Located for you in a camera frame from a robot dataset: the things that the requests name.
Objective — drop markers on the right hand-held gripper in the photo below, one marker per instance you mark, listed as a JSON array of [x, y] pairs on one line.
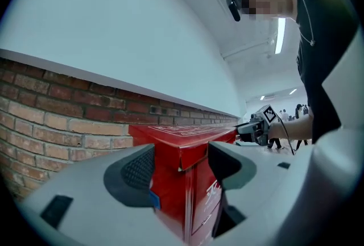
[[267, 117]]

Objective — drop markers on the person's black shirt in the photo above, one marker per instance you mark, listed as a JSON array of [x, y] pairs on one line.
[[321, 40]]

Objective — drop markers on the long ceiling light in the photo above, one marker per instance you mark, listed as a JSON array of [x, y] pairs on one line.
[[280, 36]]

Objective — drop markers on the blue tape strip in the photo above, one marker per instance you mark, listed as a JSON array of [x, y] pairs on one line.
[[155, 200]]

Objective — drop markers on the red fire extinguisher box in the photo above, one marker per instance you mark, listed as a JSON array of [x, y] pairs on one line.
[[199, 199]]

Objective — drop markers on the black head-worn camera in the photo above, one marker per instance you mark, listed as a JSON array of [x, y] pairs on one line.
[[234, 9]]

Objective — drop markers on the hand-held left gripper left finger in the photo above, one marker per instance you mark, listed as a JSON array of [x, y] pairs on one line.
[[94, 210]]

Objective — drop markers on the person's right forearm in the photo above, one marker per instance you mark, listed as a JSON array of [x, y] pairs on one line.
[[295, 127]]

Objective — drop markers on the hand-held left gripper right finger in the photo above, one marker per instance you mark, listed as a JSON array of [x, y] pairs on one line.
[[270, 191]]

